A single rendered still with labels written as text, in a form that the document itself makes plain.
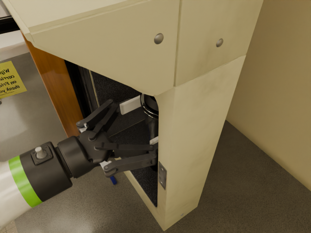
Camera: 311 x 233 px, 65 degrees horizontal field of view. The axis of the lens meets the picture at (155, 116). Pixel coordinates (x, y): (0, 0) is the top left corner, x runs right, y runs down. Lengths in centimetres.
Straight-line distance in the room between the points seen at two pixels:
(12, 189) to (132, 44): 32
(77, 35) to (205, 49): 13
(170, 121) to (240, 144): 55
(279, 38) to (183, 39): 48
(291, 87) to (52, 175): 59
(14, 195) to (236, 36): 38
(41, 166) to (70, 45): 30
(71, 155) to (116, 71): 27
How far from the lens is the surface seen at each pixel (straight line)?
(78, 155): 45
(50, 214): 73
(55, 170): 44
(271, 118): 80
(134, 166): 45
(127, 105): 54
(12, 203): 45
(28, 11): 18
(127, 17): 18
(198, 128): 35
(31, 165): 44
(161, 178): 44
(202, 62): 26
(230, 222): 70
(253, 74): 77
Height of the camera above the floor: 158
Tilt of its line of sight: 48 degrees down
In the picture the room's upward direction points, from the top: straight up
